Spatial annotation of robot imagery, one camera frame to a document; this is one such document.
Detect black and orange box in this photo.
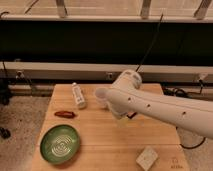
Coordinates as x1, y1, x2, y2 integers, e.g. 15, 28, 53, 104
127, 112, 137, 119

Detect black object on floor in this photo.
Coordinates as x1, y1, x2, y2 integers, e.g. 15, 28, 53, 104
0, 127, 11, 139

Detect white plastic bottle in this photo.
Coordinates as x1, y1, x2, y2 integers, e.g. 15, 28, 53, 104
72, 83, 86, 109

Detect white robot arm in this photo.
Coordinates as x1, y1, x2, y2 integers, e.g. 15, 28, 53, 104
94, 70, 213, 139

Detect white sponge block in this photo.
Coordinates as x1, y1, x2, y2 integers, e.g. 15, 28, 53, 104
136, 146, 158, 171

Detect black floor cable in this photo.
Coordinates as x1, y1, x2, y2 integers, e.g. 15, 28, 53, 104
163, 87, 208, 150

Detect grey metal wall rail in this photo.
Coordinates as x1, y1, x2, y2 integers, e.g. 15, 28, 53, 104
0, 60, 213, 83

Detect translucent plastic cup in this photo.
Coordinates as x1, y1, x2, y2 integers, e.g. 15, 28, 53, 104
94, 87, 107, 109

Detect black hanging cable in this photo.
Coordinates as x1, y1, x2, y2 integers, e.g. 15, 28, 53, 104
134, 12, 165, 73

